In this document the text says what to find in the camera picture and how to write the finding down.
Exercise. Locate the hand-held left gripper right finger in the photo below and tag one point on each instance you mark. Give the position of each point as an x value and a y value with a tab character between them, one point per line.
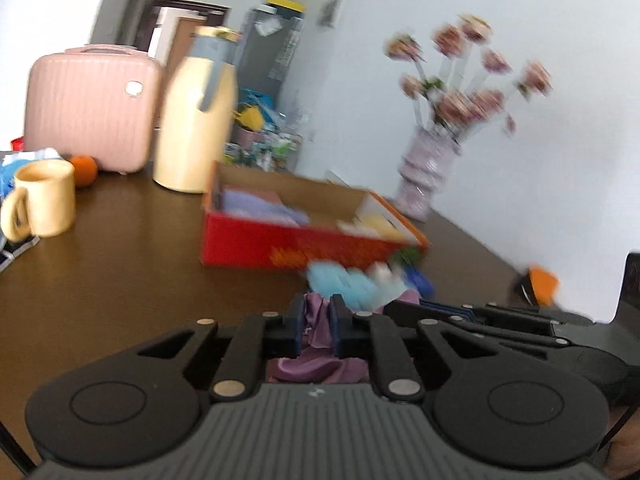
336	325

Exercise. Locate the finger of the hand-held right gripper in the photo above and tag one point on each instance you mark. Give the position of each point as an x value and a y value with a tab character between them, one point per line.
480	327
420	281

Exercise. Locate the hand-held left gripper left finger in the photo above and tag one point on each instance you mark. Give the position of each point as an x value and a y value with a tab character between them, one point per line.
300	321

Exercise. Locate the purple satin cloth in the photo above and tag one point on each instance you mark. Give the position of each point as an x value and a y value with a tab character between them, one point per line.
320	330

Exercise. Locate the red cardboard box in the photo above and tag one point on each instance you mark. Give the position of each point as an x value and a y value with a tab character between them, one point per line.
240	245

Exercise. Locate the light green soft toy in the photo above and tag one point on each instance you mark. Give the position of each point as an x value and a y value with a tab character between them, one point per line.
387	280

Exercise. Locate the person's right hand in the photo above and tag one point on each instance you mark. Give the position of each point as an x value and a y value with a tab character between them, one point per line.
625	445

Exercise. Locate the light blue cloth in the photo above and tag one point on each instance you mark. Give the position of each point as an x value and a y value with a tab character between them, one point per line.
335	280

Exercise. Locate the orange black case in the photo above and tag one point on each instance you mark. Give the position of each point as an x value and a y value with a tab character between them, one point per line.
542	282

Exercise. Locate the lilac ceramic vase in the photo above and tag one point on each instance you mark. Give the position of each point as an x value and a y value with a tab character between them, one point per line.
425	175

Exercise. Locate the pile of green white packets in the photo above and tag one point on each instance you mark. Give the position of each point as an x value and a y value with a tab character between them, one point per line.
265	152

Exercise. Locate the bunch of dried roses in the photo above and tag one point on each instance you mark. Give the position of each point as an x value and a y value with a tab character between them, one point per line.
460	105

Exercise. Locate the pink bowl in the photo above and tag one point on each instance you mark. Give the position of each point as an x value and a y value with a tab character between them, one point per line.
247	135

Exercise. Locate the yellow face mask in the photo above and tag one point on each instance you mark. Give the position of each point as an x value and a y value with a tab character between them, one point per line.
250	117

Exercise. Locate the yellow thermos jug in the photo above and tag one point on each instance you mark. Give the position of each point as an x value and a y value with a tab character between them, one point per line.
192	125

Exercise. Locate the blue plastic item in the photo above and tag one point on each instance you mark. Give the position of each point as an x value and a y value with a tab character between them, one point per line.
260	100

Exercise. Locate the grey refrigerator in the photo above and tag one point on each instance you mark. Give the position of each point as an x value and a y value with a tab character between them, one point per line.
265	70

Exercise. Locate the orange fruit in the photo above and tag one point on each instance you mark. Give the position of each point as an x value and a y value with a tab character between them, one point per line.
84	170

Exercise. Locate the yellow mug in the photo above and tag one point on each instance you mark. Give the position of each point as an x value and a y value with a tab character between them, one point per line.
50	200

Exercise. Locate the black white packet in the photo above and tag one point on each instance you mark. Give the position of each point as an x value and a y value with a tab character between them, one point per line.
15	252

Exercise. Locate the paper sheet on refrigerator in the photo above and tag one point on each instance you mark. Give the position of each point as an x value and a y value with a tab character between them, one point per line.
270	25

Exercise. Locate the pink ribbed suitcase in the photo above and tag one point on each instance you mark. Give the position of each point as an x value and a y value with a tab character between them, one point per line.
90	110

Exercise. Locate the wooden door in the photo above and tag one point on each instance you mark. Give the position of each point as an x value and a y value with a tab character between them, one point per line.
182	42

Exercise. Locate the yellow box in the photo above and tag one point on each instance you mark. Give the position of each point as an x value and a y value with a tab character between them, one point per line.
286	4

